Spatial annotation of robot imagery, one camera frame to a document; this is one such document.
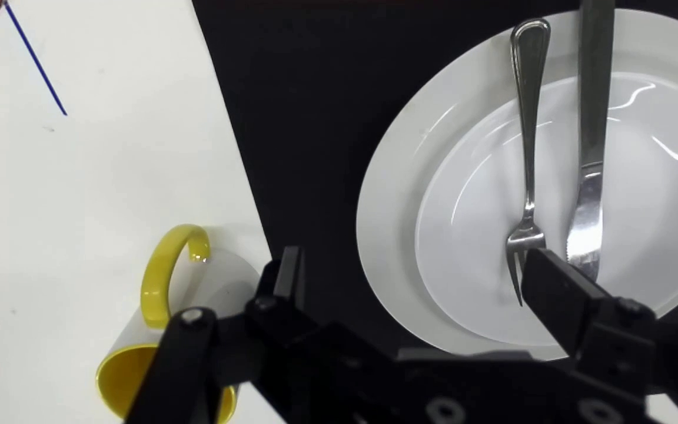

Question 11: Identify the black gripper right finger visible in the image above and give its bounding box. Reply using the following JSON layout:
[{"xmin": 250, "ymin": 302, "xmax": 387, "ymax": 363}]
[{"xmin": 524, "ymin": 245, "xmax": 678, "ymax": 424}]

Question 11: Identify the silver knife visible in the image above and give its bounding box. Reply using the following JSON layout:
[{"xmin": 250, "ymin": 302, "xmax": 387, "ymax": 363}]
[{"xmin": 566, "ymin": 0, "xmax": 619, "ymax": 283}]

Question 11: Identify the silver fork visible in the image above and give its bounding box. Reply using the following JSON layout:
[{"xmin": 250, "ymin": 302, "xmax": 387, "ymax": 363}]
[{"xmin": 504, "ymin": 17, "xmax": 554, "ymax": 309}]

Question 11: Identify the yellow and white mug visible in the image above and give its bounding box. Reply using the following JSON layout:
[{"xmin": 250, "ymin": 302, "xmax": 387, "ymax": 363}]
[{"xmin": 97, "ymin": 221, "xmax": 273, "ymax": 424}]

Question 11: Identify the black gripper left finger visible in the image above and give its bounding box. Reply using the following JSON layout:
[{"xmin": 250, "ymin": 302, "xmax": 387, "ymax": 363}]
[{"xmin": 122, "ymin": 245, "xmax": 436, "ymax": 424}]

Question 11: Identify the white round plate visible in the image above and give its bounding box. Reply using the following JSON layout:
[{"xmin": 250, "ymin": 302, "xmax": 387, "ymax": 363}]
[{"xmin": 355, "ymin": 7, "xmax": 678, "ymax": 363}]

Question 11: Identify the black placemat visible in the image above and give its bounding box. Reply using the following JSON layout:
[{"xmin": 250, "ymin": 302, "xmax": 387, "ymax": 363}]
[{"xmin": 192, "ymin": 0, "xmax": 678, "ymax": 371}]

